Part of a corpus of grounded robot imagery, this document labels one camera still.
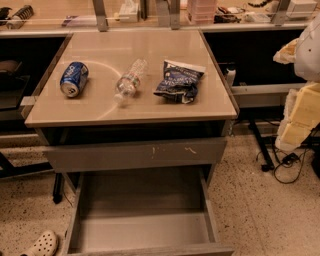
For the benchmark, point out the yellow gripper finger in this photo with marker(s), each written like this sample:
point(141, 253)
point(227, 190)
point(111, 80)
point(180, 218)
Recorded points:
point(287, 54)
point(301, 115)

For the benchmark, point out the dark blue chip bag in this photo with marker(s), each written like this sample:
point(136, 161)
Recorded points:
point(180, 81)

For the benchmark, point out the clear plastic water bottle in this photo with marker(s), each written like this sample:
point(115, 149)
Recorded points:
point(127, 85)

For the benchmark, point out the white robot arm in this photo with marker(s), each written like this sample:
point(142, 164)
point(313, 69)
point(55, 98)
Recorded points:
point(307, 64)

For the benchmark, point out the closed grey top drawer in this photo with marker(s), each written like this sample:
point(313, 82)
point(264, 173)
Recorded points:
point(135, 155)

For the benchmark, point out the grey drawer cabinet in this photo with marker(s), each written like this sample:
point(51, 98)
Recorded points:
point(134, 99)

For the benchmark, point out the open grey middle drawer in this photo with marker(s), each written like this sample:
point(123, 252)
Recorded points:
point(144, 212)

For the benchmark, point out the white device top right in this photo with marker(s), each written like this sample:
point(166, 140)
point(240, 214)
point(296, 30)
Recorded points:
point(300, 8)

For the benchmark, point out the black table leg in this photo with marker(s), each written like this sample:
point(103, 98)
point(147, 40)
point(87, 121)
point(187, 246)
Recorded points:
point(261, 143)

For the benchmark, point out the pink stacked box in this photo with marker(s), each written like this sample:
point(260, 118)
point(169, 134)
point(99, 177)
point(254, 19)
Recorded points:
point(201, 11)

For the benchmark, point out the white box on shelf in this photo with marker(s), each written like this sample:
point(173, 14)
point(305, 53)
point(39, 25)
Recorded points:
point(129, 11)

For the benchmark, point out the blue soda can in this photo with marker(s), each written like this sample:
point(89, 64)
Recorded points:
point(74, 79)

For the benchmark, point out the black spiral brush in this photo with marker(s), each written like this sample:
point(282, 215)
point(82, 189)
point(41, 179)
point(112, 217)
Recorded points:
point(18, 19)

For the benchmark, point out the white perforated clog shoe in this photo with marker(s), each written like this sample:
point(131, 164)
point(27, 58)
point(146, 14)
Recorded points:
point(45, 245)

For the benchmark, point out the black power adapter with cables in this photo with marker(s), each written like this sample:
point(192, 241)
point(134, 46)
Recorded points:
point(288, 167)

